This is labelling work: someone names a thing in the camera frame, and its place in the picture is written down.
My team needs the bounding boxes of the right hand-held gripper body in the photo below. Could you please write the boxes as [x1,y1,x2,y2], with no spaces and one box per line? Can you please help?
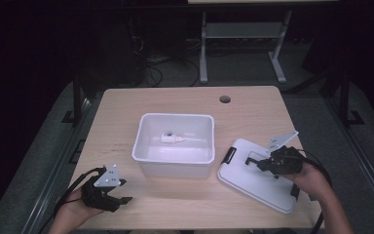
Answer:
[256,130,305,178]

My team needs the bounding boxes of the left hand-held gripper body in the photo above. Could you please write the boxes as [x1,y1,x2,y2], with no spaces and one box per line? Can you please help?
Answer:
[80,163,125,214]

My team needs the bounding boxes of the white box lid black latches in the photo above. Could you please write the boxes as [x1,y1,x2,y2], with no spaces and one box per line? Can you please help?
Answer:
[216,137,302,215]

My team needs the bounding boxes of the white plastic storage box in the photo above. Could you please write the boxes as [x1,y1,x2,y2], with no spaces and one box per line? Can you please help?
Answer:
[131,112,216,179]

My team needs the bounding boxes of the small white bottle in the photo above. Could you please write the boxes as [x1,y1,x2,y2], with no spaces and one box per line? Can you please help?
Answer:
[160,132,187,144]

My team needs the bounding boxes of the person's left hand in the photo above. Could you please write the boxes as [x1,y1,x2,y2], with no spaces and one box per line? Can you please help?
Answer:
[61,186,105,222]

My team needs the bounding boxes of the person's right hand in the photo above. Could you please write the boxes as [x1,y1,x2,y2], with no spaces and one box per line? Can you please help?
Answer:
[284,161,334,203]

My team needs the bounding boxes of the grey metal stand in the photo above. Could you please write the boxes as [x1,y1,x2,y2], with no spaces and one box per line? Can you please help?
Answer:
[199,9,294,85]

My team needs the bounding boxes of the aluminium floor rail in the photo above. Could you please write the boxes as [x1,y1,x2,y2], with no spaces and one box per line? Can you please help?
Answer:
[20,92,106,234]
[323,96,374,226]

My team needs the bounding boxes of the black metal stand frame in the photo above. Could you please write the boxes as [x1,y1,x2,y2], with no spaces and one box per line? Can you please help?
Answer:
[60,72,93,125]
[319,66,365,129]

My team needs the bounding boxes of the black floor cables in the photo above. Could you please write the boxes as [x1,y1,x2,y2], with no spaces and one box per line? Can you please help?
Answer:
[129,19,203,88]

